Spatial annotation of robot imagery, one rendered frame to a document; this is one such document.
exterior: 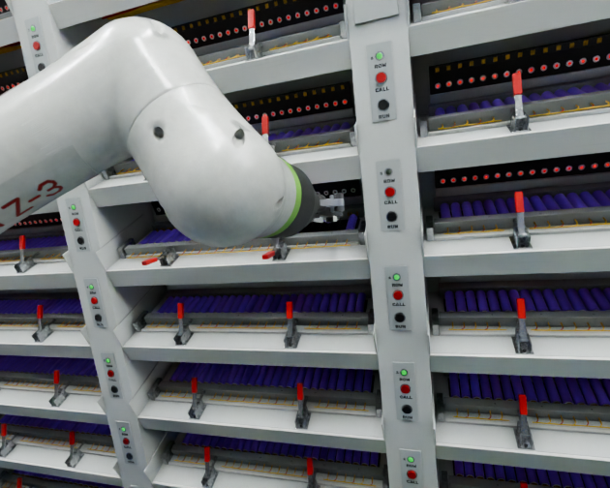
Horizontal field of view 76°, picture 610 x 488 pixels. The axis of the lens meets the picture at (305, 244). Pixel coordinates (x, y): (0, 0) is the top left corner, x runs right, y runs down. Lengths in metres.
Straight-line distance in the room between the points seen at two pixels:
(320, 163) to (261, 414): 0.58
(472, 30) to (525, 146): 0.20
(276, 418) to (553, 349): 0.57
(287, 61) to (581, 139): 0.49
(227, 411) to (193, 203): 0.76
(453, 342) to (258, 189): 0.58
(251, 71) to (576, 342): 0.75
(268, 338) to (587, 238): 0.62
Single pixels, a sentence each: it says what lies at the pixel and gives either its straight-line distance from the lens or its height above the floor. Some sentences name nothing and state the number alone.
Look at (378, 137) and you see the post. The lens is 0.70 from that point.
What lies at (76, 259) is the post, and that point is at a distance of 1.06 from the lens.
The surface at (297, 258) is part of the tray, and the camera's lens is 0.77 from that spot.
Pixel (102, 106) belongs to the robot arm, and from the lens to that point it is 0.38.
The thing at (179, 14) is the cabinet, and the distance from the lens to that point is 1.12.
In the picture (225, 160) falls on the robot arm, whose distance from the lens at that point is 0.31.
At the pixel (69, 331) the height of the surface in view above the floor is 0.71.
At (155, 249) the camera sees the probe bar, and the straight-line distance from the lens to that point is 0.97.
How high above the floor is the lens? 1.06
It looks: 10 degrees down
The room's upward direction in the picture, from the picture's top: 7 degrees counter-clockwise
